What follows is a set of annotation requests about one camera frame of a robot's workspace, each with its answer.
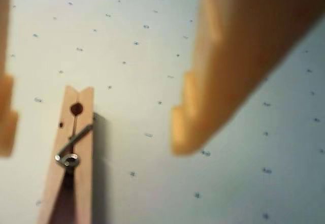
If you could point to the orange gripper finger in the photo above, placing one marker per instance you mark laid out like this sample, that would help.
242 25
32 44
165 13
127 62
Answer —
5 122
241 43

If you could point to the white sheet with blue marks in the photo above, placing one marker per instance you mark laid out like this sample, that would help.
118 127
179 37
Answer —
139 81

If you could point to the wooden clothespin with metal spring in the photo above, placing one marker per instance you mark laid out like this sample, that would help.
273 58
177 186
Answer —
85 183

